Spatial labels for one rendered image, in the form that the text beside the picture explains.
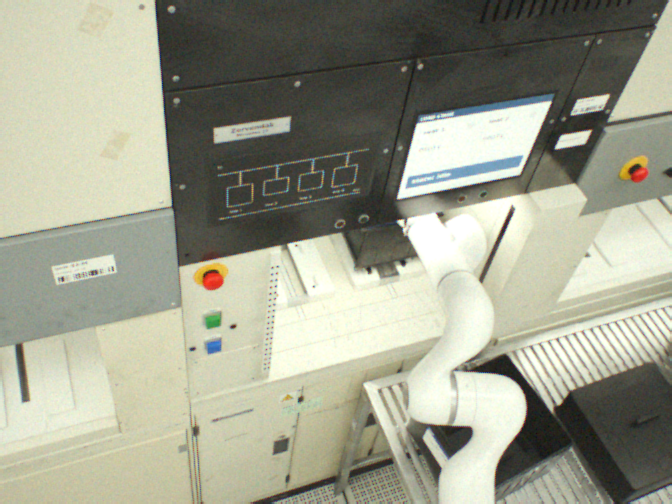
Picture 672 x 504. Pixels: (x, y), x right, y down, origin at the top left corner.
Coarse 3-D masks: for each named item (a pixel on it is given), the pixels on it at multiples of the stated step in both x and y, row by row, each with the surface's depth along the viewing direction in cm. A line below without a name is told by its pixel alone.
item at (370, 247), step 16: (352, 240) 193; (368, 240) 187; (384, 240) 190; (400, 240) 192; (352, 256) 196; (368, 256) 194; (384, 256) 196; (400, 256) 199; (416, 256) 202; (368, 272) 201
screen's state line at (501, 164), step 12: (516, 156) 145; (456, 168) 141; (468, 168) 142; (480, 168) 144; (492, 168) 145; (504, 168) 147; (408, 180) 138; (420, 180) 140; (432, 180) 141; (444, 180) 142
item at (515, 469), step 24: (504, 360) 188; (528, 384) 182; (528, 408) 185; (432, 432) 176; (456, 432) 189; (528, 432) 189; (552, 432) 179; (432, 456) 180; (504, 456) 186; (528, 456) 187; (552, 456) 171; (504, 480) 165; (528, 480) 179
